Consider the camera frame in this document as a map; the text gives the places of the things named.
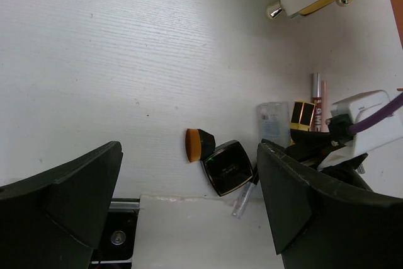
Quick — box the black square compact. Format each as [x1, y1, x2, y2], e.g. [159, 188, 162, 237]
[201, 140, 254, 197]

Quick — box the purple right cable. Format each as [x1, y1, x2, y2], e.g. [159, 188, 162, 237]
[349, 92, 403, 134]

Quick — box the clear plastic tube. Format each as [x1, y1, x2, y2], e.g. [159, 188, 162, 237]
[257, 102, 291, 148]

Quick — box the gold black lipstick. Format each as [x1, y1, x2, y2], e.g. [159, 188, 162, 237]
[290, 101, 315, 132]

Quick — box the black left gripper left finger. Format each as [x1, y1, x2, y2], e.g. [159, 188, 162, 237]
[1, 141, 123, 268]

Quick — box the gold organizer foot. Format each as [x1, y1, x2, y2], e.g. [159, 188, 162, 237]
[265, 1, 284, 20]

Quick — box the clear mascara black cap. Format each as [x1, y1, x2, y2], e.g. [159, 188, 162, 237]
[232, 166, 259, 219]

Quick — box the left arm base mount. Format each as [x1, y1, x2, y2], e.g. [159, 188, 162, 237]
[88, 198, 140, 268]

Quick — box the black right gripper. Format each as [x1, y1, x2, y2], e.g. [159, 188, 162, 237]
[289, 130, 371, 190]

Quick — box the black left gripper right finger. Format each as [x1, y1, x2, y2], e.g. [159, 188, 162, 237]
[257, 142, 402, 268]

